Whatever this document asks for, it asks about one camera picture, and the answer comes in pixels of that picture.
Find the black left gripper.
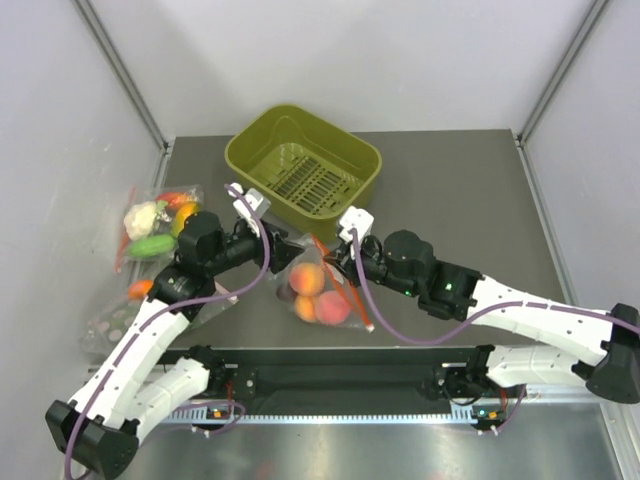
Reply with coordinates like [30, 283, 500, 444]
[205, 217, 304, 276]

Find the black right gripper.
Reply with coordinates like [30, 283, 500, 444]
[324, 234, 421, 299]

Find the clear zip bag orange seal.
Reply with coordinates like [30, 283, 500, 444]
[268, 234, 374, 332]

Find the pink fake peach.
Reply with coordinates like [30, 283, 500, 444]
[315, 291, 351, 326]

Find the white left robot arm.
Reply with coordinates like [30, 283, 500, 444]
[45, 211, 303, 479]

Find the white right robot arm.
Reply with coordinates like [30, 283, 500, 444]
[325, 230, 639, 404]

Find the small orange fake peach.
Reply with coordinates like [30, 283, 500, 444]
[294, 295, 317, 323]

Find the orange green fake mango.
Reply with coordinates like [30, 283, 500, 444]
[171, 202, 201, 238]

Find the red fake pepper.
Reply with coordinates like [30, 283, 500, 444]
[155, 192, 191, 211]

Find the green fake cucumber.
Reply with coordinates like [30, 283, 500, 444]
[124, 234, 176, 259]

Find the zip bag with vegetables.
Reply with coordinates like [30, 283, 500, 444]
[95, 184, 205, 273]

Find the white fake cauliflower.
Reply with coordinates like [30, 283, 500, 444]
[123, 201, 157, 241]

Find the orange fake tomato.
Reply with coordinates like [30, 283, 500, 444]
[127, 279, 153, 300]

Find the zip bag near left base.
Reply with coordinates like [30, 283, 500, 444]
[77, 277, 240, 356]

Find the olive green plastic basket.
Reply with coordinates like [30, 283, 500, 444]
[225, 104, 382, 244]

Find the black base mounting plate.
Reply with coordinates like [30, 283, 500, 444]
[149, 344, 591, 406]

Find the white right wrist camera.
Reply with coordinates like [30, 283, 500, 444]
[337, 206, 374, 243]

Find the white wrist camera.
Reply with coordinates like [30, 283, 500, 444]
[225, 183, 271, 220]
[337, 206, 374, 243]

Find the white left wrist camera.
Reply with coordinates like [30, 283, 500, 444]
[225, 183, 271, 220]

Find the grey slotted cable duct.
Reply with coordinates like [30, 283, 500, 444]
[163, 403, 507, 429]

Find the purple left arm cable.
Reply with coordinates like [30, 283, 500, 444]
[64, 183, 274, 480]

